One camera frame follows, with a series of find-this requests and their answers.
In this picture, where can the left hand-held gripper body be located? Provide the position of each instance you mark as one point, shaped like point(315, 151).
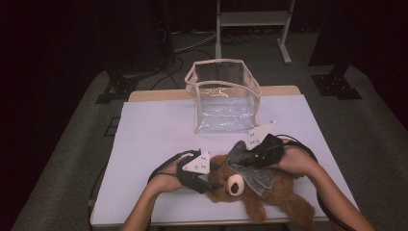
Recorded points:
point(197, 165)

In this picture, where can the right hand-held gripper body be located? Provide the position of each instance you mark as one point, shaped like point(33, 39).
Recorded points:
point(260, 138)

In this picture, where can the clear plastic bag beige trim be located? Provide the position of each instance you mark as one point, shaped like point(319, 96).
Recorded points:
point(224, 115)

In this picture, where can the grey knitted cloth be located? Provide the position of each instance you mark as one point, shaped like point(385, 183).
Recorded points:
point(256, 181)

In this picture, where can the brown teddy bear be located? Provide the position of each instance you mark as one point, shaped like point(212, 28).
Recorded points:
point(282, 195)

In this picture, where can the person's left hand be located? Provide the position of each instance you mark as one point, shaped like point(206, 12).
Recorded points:
point(165, 181)

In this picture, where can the person's right hand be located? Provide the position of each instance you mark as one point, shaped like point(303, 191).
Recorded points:
point(298, 160)

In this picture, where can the white table mat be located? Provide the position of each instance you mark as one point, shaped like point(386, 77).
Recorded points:
point(144, 128)

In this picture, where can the wooden table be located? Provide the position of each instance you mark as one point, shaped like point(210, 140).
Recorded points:
point(154, 95)

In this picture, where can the black stand base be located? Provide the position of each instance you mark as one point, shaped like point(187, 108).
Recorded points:
point(336, 85)
point(120, 88)

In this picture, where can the white metal stand frame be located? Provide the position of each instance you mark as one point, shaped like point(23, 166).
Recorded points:
point(253, 18)

